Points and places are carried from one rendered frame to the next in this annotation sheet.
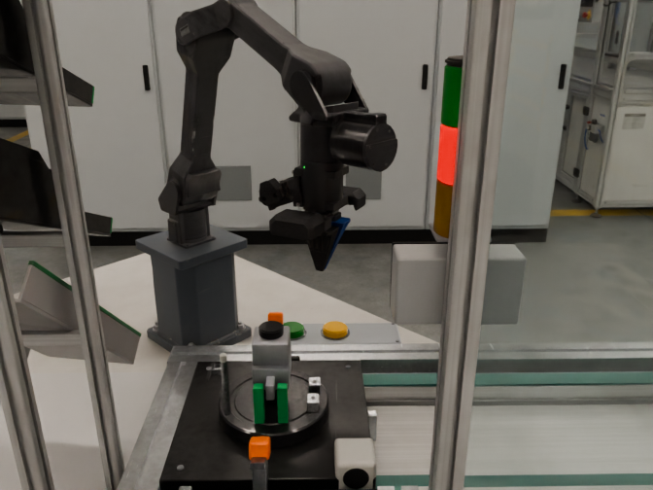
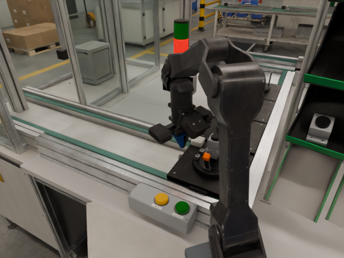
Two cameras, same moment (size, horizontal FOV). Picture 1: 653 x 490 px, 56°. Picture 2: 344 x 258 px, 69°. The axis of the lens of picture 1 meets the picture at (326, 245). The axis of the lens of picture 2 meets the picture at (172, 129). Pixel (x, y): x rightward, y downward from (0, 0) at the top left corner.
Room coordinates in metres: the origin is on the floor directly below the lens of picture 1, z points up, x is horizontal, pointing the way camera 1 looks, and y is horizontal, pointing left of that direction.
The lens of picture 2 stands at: (1.30, 0.27, 1.56)
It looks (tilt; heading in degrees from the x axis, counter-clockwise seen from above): 33 degrees down; 209
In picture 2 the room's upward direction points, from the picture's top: straight up
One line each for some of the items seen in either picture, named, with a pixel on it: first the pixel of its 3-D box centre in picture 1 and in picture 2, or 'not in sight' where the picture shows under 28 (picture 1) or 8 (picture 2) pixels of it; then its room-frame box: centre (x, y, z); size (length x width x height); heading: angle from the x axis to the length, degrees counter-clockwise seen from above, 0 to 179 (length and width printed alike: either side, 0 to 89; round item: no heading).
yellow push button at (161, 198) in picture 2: (334, 332); (161, 199); (0.86, -0.01, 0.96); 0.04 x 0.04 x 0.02
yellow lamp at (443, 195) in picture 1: (462, 206); not in sight; (0.53, -0.13, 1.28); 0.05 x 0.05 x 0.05
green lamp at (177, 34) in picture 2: (471, 95); (181, 30); (0.53, -0.13, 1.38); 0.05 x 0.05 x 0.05
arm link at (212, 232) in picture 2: (189, 192); (235, 243); (1.02, 0.24, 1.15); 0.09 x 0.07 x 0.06; 135
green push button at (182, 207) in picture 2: (292, 332); (181, 208); (0.86, 0.06, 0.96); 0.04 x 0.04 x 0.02
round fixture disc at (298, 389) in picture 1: (274, 404); (212, 162); (0.65, 0.07, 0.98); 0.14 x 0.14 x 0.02
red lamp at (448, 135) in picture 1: (466, 153); (180, 45); (0.53, -0.13, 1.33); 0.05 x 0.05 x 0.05
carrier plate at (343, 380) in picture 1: (274, 417); (212, 166); (0.65, 0.07, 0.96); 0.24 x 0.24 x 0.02; 1
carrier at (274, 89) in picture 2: not in sight; (258, 81); (-0.10, 0.05, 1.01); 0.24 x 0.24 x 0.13; 1
